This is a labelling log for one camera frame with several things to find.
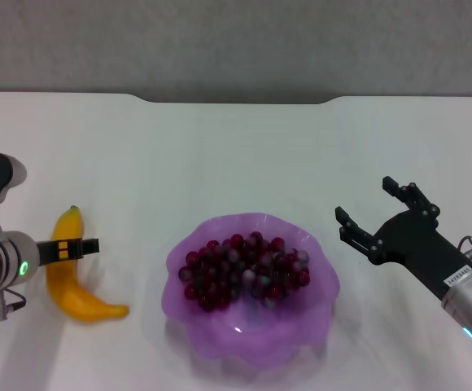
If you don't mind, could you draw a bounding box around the left arm cable with connector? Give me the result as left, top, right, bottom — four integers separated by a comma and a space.
0, 287, 28, 323

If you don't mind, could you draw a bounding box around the yellow plastic banana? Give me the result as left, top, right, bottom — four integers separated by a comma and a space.
45, 205, 131, 323

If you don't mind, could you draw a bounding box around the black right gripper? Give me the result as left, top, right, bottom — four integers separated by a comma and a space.
334, 175, 472, 301

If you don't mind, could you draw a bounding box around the purple translucent scalloped bowl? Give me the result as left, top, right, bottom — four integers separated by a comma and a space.
161, 211, 342, 372

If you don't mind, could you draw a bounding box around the red purple grape bunch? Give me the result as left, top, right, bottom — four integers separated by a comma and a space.
177, 231, 312, 313

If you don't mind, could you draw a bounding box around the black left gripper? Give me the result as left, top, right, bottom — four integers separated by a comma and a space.
36, 236, 101, 266

